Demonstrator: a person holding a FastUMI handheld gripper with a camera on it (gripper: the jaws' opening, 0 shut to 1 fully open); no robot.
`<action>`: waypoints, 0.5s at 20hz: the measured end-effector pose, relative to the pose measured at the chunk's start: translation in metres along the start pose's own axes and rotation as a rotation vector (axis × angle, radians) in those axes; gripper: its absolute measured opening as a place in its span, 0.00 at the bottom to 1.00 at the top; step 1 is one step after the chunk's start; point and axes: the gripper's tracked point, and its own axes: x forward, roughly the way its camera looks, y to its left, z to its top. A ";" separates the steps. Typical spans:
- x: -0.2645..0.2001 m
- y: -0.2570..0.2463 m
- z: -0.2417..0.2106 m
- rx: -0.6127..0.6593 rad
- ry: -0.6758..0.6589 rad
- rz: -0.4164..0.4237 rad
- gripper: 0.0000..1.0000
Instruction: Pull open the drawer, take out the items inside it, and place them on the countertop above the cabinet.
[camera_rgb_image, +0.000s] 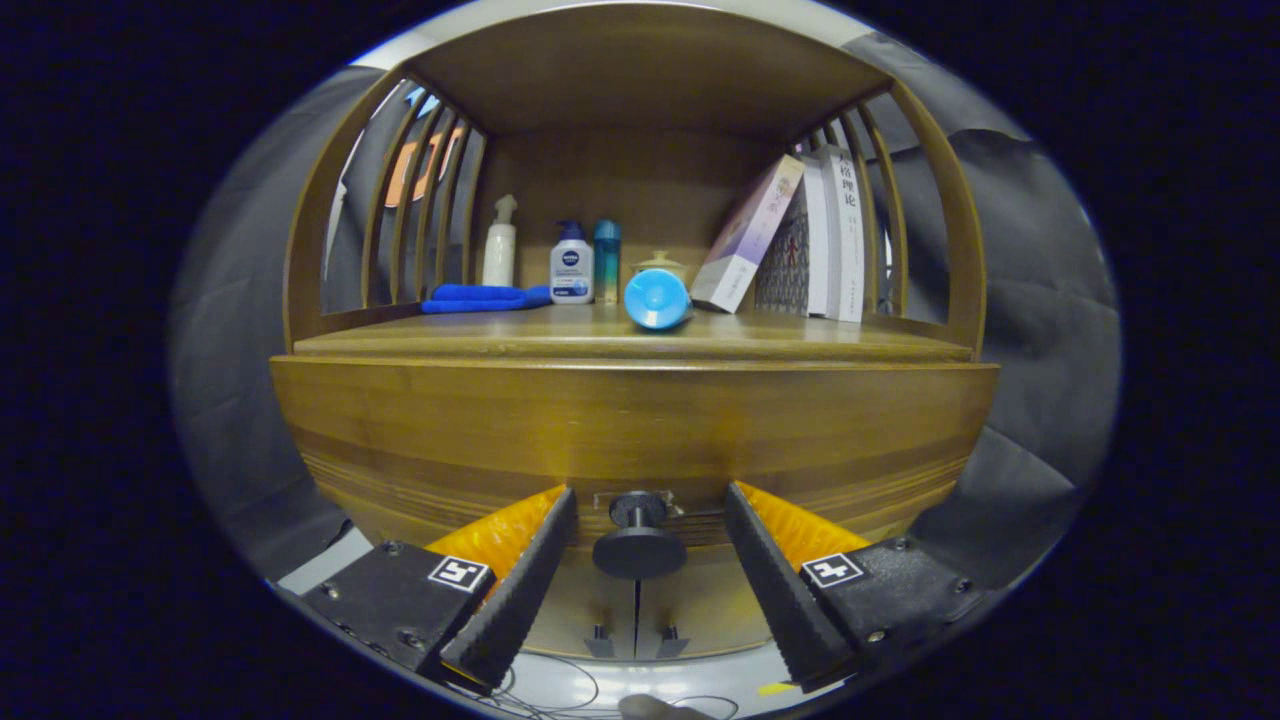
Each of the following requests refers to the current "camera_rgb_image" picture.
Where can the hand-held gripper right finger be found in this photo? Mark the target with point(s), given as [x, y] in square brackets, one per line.
[785, 600]

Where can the blue folded cloth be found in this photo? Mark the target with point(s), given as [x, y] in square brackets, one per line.
[480, 298]

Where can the wooden cabinet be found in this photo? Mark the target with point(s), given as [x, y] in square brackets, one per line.
[640, 70]

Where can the white bottle with blue cap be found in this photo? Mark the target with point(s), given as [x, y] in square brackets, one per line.
[571, 270]

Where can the pink and purple book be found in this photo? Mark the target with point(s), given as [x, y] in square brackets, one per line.
[745, 240]

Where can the white spray bottle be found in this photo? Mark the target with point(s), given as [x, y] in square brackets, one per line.
[499, 255]

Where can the wooden countertop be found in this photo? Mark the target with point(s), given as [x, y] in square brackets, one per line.
[560, 335]

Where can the wooden cabinet door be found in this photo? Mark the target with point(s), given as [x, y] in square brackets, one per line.
[700, 600]
[575, 610]

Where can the teal bottle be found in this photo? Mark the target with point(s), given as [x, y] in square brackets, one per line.
[607, 260]

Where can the black round drawer knob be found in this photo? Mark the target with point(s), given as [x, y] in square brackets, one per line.
[640, 555]

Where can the beige lidded tea cup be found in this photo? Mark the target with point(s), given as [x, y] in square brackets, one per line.
[660, 264]

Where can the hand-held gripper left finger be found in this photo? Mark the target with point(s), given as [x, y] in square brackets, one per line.
[520, 600]

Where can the white patterned book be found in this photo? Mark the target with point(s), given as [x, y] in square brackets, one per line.
[790, 265]

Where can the blue cosmetic tube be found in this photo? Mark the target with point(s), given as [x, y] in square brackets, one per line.
[657, 300]

